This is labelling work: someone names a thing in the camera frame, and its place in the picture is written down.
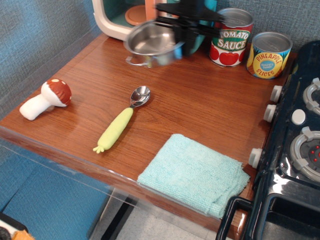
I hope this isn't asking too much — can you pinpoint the plush brown cap mushroom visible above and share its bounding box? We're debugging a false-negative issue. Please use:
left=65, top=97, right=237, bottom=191
left=19, top=78, right=72, bottom=121

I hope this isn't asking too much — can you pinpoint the grey stove knob front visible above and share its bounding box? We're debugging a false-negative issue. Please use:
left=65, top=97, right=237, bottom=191
left=248, top=148, right=263, bottom=169

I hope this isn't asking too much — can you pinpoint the grey stove knob rear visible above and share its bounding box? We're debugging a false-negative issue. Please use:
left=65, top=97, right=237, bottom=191
left=270, top=85, right=283, bottom=103

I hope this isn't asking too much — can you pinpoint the tomato sauce can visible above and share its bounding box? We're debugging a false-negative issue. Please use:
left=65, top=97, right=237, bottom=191
left=209, top=7, right=254, bottom=67

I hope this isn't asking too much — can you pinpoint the pineapple slices can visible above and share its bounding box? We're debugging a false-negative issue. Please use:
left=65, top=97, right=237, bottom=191
left=246, top=32, right=293, bottom=80

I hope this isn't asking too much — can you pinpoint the toy microwave teal and cream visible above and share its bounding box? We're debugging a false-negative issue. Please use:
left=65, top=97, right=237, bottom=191
left=92, top=0, right=217, bottom=41

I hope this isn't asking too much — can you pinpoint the grey stove knob middle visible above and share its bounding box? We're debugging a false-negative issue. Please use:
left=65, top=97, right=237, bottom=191
left=263, top=104, right=277, bottom=123

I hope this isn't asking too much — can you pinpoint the black toy stove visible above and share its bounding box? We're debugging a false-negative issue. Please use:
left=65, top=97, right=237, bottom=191
left=216, top=40, right=320, bottom=240

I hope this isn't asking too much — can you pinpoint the small stainless steel pan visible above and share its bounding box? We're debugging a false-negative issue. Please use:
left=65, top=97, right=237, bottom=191
left=123, top=20, right=184, bottom=68

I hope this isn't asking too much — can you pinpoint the orange and black corner object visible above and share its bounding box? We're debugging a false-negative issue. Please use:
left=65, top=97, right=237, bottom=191
left=0, top=212, right=35, bottom=240

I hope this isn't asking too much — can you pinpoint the grey stove knob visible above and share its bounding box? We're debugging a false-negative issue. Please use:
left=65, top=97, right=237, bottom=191
left=263, top=104, right=277, bottom=123
left=248, top=148, right=263, bottom=169
left=270, top=85, right=283, bottom=103

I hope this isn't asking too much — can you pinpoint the spoon with yellow-green handle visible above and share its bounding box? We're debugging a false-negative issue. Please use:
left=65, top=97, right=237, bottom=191
left=92, top=86, right=151, bottom=154

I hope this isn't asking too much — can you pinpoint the orange microwave turntable plate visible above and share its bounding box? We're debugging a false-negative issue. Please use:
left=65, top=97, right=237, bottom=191
left=125, top=5, right=147, bottom=26

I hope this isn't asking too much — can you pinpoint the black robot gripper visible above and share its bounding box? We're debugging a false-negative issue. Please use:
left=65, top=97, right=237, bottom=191
left=155, top=0, right=225, bottom=56

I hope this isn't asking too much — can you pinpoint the light blue folded cloth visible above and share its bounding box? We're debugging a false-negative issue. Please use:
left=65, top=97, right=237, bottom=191
left=137, top=133, right=250, bottom=218

